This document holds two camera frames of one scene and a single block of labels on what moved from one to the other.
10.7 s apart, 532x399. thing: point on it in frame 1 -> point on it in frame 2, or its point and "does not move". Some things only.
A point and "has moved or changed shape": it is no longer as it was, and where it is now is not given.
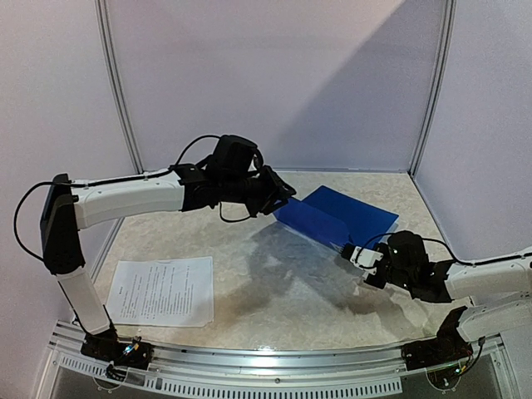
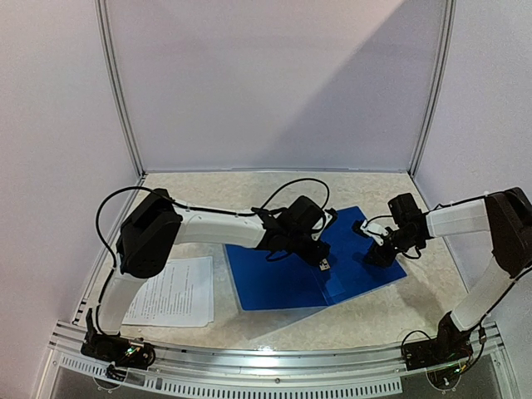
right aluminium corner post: x=447 y=45 does not move
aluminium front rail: x=317 y=372 does not move
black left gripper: x=274 y=182 -> x=315 y=258
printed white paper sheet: x=171 y=293 does not move
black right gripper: x=377 y=266 -> x=382 y=253
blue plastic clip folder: x=337 y=219 has moved or changed shape
